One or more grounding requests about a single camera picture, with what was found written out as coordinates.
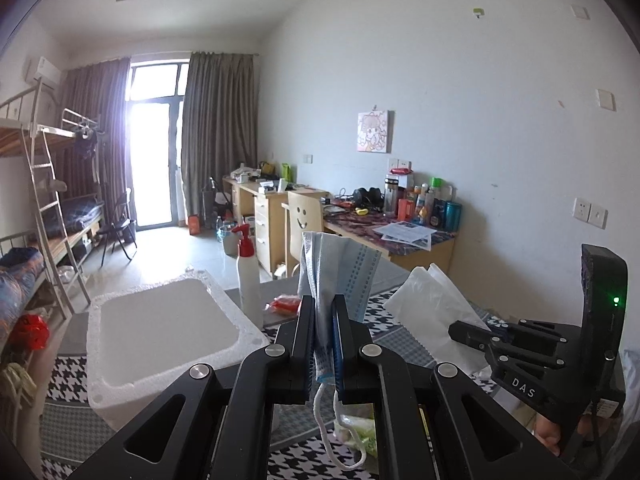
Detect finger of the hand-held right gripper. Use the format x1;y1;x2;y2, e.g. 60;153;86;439
500;318;581;356
448;321;551;406

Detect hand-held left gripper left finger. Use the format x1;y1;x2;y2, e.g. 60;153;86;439
65;295;321;480

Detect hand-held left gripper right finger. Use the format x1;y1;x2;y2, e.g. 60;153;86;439
331;295;571;480

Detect white plastic bag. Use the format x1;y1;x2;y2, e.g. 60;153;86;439
384;262;493;368

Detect blue face mask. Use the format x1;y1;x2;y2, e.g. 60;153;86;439
298;231;383;468

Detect white foam box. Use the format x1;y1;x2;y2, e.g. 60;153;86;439
86;269;271;433

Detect person's right hand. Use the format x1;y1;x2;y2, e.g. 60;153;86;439
531;411;565;457

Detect red snack packet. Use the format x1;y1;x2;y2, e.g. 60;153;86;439
264;296;302;317

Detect houndstooth tablecloth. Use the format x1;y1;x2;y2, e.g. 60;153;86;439
40;280;551;480

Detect white spray bottle red nozzle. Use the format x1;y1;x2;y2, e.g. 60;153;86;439
231;224;263;328

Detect green plastic packet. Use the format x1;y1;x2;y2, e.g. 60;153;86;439
334;405;378;457

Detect printed papers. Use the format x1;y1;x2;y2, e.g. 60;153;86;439
372;220;438;251

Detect wooden chair with smiley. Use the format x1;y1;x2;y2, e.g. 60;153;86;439
281;191;323;278

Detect wooden desk with drawers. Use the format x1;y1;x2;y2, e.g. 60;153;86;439
222;176;331;276

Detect group of toiletry bottles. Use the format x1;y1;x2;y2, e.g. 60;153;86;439
382;167;463;233

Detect black headphones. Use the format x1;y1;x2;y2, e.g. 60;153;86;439
352;187;383;208

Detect black folding chair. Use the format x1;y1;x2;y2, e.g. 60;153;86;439
97;189;138;267

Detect grey curtain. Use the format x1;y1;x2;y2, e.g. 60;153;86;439
181;51;260;218

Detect glass balcony door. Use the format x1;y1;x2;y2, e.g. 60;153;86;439
122;59;191;228

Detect dark blue bedding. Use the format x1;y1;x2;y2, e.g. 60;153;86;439
57;195;103;236

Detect red bag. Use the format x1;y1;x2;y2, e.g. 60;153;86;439
11;314;51;352

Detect white metal bed ladder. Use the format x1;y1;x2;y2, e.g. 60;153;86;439
30;125;92;318

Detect blue patterned quilt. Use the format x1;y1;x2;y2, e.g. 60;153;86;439
0;247;46;336

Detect black hanging clothing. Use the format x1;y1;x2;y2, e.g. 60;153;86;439
74;130;101;161

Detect brown curtain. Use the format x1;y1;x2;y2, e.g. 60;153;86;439
60;57;132;228

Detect metal bunk bed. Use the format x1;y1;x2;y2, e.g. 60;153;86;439
60;107;108;261
0;80;91;356

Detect white air conditioner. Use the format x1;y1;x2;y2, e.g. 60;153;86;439
25;56;62;86

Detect double white wall socket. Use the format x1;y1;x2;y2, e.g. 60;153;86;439
572;197;608;228

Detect cartoon wall picture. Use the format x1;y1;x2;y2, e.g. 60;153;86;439
357;109;390;154

